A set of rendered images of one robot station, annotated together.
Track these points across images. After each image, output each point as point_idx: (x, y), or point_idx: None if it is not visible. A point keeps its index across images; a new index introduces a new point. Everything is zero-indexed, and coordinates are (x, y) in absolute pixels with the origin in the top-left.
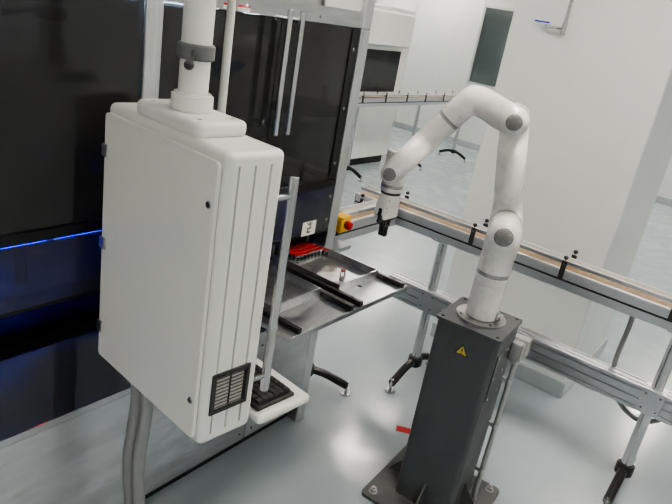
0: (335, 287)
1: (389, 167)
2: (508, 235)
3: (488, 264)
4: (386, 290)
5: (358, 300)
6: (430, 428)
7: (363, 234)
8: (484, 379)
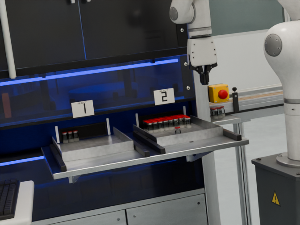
0: (155, 141)
1: (171, 6)
2: (275, 40)
3: (284, 86)
4: (215, 143)
5: (160, 147)
6: None
7: (282, 113)
8: None
